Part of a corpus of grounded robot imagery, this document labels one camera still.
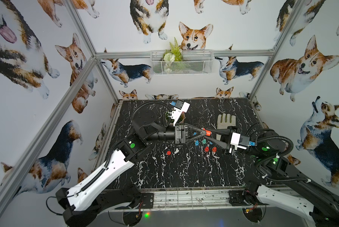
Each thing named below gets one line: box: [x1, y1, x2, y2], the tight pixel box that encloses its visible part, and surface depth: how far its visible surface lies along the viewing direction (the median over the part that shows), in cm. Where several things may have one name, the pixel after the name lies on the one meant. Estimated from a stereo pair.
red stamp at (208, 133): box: [203, 127, 212, 137], surface depth 48 cm
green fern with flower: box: [160, 36, 184, 73], surface depth 85 cm
